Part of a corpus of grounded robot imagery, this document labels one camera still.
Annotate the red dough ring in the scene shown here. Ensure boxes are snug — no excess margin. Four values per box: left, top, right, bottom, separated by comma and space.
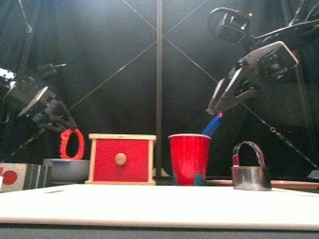
59, 128, 85, 161

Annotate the grey bowl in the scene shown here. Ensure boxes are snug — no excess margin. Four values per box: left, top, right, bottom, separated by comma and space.
43, 158, 91, 186

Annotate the round wooden drawer knob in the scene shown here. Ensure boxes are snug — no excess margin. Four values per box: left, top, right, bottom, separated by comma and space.
114, 152, 128, 166

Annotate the red wooden drawer box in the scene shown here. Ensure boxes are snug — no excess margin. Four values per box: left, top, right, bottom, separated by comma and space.
84, 133, 159, 186

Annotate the blue plastic tool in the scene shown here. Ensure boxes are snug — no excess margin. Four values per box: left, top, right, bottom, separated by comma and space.
200, 112, 224, 138

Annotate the white box with red dot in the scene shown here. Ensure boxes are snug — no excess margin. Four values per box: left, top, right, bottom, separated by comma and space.
0, 162, 52, 193

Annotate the red plastic cup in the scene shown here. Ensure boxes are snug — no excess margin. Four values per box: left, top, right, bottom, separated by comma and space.
167, 134, 212, 187

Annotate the white cutting board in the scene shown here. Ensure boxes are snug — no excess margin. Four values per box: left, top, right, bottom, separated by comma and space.
0, 183, 319, 232

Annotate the diagonal brace wire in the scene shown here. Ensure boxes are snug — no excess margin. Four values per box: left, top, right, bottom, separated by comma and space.
0, 0, 210, 162
122, 0, 319, 171

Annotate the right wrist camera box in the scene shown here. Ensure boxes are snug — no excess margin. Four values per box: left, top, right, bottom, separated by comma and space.
207, 7, 254, 46

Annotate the vertical metal frame pole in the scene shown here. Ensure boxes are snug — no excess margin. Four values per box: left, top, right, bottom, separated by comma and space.
155, 0, 164, 179

